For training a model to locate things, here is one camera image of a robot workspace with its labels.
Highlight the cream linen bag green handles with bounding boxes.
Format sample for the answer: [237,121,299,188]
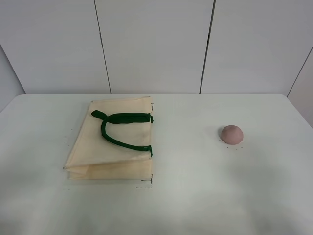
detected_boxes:
[64,96,153,180]

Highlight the pink peach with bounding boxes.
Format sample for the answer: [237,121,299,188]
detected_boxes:
[221,125,244,145]

